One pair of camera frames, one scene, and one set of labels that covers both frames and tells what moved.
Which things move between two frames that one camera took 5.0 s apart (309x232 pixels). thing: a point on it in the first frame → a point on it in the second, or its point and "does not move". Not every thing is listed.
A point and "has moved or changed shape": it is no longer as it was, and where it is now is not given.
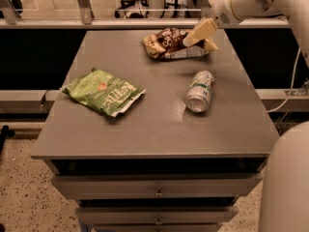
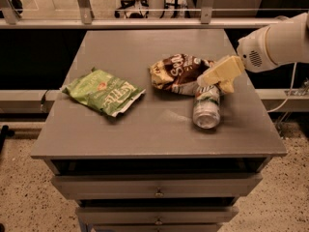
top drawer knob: x=159 y=193 does not move
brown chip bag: x=169 y=43 → x=178 y=72
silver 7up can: x=200 y=91 has moved or changed shape
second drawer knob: x=158 y=221 does not move
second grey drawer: x=158 y=215 does not move
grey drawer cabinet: x=157 y=130 does not move
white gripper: x=222 y=10 → x=252 y=52
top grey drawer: x=154 y=187 does not move
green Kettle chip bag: x=109 y=94 does not move
